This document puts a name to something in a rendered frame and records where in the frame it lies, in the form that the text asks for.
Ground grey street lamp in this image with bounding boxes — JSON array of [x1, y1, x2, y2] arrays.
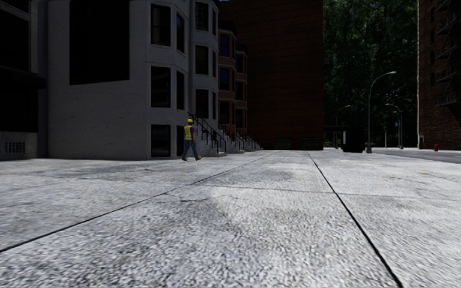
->
[[384, 103, 405, 150], [366, 71, 397, 154], [334, 104, 352, 149]]

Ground red brick building with fire stairs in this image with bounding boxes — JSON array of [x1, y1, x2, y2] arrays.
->
[[417, 0, 461, 151]]

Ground black bus shelter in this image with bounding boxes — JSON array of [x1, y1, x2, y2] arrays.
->
[[323, 125, 366, 154]]

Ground red brick townhouse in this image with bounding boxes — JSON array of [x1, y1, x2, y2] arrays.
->
[[217, 19, 262, 152]]

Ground dark red brick building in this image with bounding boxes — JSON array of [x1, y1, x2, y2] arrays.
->
[[218, 0, 325, 151]]

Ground grey stone building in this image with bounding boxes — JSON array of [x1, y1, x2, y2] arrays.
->
[[37, 0, 227, 161]]

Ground trees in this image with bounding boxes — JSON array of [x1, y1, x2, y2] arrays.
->
[[323, 0, 419, 148]]

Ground person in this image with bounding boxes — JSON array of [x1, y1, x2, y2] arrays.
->
[[181, 118, 202, 162]]

